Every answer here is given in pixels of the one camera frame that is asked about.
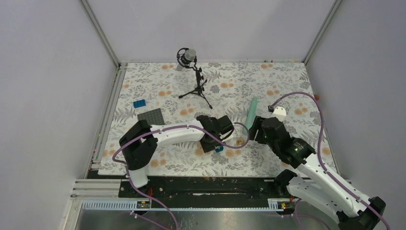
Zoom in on teal pill organizer box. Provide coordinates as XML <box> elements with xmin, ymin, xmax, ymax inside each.
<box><xmin>215</xmin><ymin>146</ymin><xmax>224</xmax><ymax>153</ymax></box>

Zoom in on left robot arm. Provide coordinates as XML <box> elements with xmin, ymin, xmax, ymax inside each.
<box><xmin>113</xmin><ymin>115</ymin><xmax>234</xmax><ymax>197</ymax></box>

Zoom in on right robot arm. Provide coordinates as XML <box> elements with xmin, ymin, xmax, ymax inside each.
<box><xmin>249</xmin><ymin>107</ymin><xmax>386</xmax><ymax>230</ymax></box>

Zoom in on mint green tube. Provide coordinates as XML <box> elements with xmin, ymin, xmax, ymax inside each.
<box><xmin>244</xmin><ymin>97</ymin><xmax>258</xmax><ymax>129</ymax></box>

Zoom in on grey lego baseplate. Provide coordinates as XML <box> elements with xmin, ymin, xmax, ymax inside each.
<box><xmin>137</xmin><ymin>108</ymin><xmax>165</xmax><ymax>125</ymax></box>

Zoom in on floral table mat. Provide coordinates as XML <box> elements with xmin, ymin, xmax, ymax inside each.
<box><xmin>98</xmin><ymin>62</ymin><xmax>320</xmax><ymax>177</ymax></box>

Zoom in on microphone on tripod stand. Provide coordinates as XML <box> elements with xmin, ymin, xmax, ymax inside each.
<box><xmin>176</xmin><ymin>47</ymin><xmax>214</xmax><ymax>110</ymax></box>

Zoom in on blue lego brick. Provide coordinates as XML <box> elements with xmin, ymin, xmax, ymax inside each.
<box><xmin>133</xmin><ymin>100</ymin><xmax>146</xmax><ymax>108</ymax></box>

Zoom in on black base frame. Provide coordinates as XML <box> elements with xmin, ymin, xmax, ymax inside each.
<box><xmin>118</xmin><ymin>176</ymin><xmax>296</xmax><ymax>209</ymax></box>

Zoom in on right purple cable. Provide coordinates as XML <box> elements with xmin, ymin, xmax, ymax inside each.
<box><xmin>268</xmin><ymin>92</ymin><xmax>391</xmax><ymax>230</ymax></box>

